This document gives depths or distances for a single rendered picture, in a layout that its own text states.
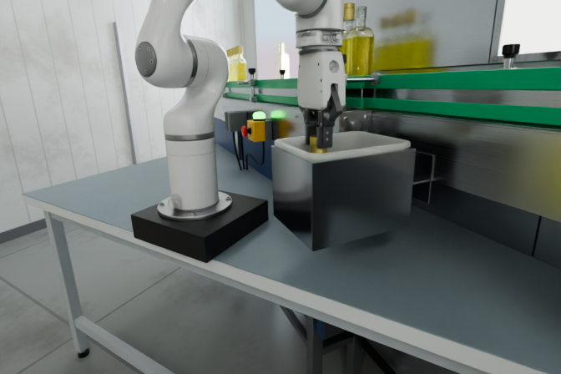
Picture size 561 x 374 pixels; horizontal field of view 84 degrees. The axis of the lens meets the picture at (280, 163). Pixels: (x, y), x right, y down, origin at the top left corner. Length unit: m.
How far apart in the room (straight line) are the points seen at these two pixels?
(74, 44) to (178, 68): 2.65
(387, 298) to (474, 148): 0.30
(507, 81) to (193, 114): 0.60
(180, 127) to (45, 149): 2.50
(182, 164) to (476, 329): 0.64
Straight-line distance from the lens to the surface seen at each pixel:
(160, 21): 0.75
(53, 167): 3.24
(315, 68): 0.57
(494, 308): 0.68
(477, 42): 0.85
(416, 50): 0.96
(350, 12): 0.99
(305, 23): 0.57
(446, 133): 0.66
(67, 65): 3.29
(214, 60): 0.80
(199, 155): 0.77
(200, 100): 0.80
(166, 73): 0.72
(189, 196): 0.80
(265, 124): 1.10
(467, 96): 0.66
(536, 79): 0.60
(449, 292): 0.68
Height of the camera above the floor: 1.12
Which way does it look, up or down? 15 degrees down
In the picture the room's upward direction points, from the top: 2 degrees counter-clockwise
